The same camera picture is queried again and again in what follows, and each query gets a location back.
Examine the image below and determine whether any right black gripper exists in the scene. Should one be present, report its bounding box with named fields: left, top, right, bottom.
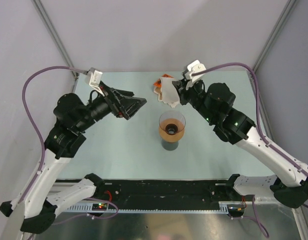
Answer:
left=172, top=77, right=216, bottom=124

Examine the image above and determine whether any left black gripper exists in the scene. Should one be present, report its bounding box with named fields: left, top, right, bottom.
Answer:
left=76, top=80, right=147, bottom=131

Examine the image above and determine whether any white paper coffee filter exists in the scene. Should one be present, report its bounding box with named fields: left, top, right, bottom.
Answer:
left=160, top=77, right=180, bottom=104

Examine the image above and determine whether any pink glass dripper cone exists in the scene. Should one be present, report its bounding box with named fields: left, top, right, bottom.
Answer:
left=159, top=110, right=186, bottom=136

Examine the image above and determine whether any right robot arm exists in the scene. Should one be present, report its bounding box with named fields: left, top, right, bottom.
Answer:
left=172, top=79, right=308, bottom=209

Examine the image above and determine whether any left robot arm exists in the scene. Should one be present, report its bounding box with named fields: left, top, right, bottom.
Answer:
left=0, top=82, right=147, bottom=240

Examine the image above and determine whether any orange coffee filter package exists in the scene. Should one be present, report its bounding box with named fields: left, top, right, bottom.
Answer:
left=153, top=73, right=173, bottom=88

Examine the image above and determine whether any glass carafe with coffee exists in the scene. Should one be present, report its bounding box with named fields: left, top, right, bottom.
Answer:
left=161, top=140, right=179, bottom=151

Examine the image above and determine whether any stack of paper filters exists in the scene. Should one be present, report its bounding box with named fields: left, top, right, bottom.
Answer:
left=153, top=86, right=180, bottom=109

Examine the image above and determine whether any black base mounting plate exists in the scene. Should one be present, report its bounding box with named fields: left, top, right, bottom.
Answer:
left=53, top=172, right=256, bottom=211

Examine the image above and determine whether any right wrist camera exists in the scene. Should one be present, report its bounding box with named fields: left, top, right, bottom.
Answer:
left=182, top=60, right=206, bottom=90

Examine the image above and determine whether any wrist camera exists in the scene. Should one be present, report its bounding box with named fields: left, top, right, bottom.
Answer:
left=85, top=67, right=105, bottom=97
left=182, top=60, right=206, bottom=90

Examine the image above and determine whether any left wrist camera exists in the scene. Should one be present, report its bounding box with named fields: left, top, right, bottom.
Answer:
left=85, top=67, right=105, bottom=97

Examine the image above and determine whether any left aluminium frame post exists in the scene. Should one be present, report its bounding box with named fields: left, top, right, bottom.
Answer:
left=31, top=0, right=79, bottom=81

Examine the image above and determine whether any aluminium frame post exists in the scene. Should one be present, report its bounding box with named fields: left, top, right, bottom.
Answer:
left=252, top=0, right=300, bottom=75
left=31, top=0, right=79, bottom=81

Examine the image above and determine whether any grey slotted cable duct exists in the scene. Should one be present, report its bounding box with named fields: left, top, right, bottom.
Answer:
left=64, top=202, right=229, bottom=215

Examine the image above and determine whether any right aluminium frame post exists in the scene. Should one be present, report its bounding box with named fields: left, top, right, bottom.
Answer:
left=252, top=0, right=300, bottom=75

